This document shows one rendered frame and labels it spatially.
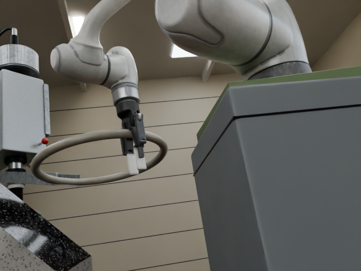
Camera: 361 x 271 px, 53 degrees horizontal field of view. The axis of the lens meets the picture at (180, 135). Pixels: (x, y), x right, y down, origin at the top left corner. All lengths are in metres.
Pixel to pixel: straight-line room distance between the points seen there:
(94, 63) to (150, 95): 6.08
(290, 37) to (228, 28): 0.19
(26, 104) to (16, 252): 1.06
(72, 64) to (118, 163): 5.63
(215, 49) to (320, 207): 0.35
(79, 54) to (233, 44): 0.56
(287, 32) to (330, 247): 0.46
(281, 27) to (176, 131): 6.20
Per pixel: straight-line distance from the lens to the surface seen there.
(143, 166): 1.12
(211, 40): 0.71
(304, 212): 0.60
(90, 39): 1.18
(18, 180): 1.76
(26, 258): 1.03
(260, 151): 0.59
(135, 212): 6.54
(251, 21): 0.75
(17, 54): 2.05
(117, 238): 6.50
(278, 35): 0.83
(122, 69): 1.22
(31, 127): 1.92
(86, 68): 1.16
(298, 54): 0.86
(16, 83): 1.99
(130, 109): 1.18
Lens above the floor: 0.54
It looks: 19 degrees up
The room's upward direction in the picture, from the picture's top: 9 degrees counter-clockwise
